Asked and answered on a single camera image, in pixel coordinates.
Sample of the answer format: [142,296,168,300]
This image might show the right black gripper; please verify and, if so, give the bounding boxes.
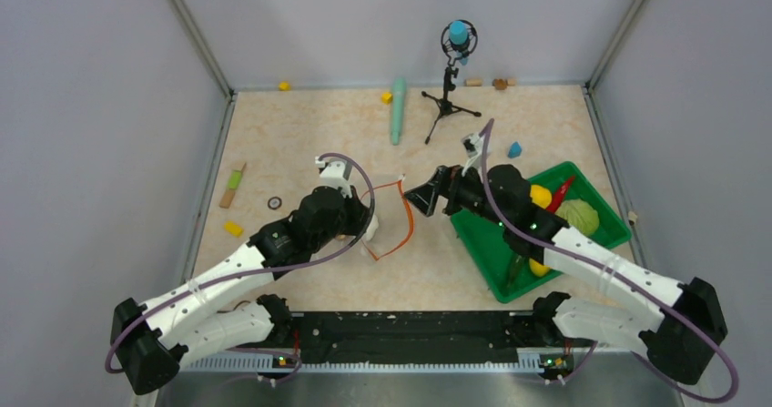
[404,158,511,229]

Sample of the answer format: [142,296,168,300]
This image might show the clear zip bag orange zipper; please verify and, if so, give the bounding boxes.
[359,174,415,261]

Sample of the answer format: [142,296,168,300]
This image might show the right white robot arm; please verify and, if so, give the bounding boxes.
[405,165,727,385]

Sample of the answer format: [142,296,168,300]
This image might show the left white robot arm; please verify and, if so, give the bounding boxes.
[105,187,375,395]

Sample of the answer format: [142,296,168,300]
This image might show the blue toy block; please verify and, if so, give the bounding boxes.
[507,142,523,159]

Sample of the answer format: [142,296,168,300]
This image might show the wooden stick green block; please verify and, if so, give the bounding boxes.
[218,161,247,209]

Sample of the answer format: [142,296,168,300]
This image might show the yellow lemon upper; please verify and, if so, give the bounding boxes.
[530,184,553,209]

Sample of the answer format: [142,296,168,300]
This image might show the teal plastic tube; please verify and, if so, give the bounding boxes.
[391,77,407,146]

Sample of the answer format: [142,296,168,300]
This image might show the brown wooden pieces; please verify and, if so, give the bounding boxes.
[492,77,517,91]

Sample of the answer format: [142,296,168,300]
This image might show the red chili pepper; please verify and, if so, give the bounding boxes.
[545,176,575,212]

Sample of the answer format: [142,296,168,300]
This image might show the green cabbage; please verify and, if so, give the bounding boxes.
[555,199,601,237]

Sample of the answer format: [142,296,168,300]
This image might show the blue microphone on tripod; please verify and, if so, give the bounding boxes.
[422,19,482,145]

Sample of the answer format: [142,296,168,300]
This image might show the green plastic tray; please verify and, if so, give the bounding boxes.
[451,161,631,303]

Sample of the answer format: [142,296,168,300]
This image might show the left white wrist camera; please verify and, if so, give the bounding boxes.
[315,157,352,198]

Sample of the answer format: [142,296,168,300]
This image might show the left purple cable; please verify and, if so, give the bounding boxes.
[104,152,376,375]

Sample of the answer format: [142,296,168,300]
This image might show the purple cable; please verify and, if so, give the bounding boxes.
[479,117,741,404]
[104,152,376,375]

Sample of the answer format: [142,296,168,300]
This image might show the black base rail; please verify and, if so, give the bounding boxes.
[261,310,591,365]

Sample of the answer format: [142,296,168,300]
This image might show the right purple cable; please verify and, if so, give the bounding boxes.
[479,117,741,404]

